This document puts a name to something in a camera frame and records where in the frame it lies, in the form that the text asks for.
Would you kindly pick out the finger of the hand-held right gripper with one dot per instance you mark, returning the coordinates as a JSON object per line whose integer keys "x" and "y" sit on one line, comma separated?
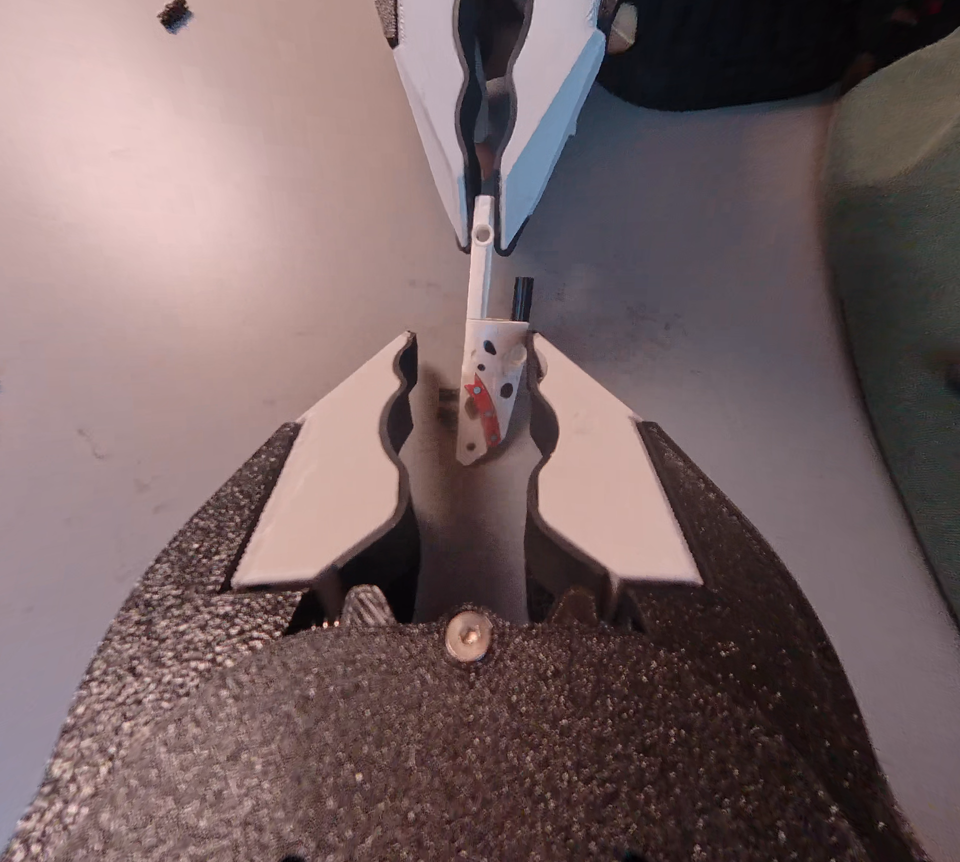
{"x": 427, "y": 14}
{"x": 562, "y": 14}

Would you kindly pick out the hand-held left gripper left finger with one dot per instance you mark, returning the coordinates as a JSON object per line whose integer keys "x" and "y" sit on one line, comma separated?
{"x": 322, "y": 502}

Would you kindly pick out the short black lego connector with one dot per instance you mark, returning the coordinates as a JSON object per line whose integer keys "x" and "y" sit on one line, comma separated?
{"x": 523, "y": 298}

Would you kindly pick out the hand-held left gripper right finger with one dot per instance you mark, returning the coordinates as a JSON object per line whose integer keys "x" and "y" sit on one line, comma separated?
{"x": 615, "y": 502}

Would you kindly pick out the white spotted lego panel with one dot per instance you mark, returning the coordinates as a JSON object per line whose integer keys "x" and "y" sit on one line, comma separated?
{"x": 491, "y": 367}

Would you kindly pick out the black lego pin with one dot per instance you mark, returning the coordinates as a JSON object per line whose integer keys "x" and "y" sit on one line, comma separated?
{"x": 174, "y": 13}

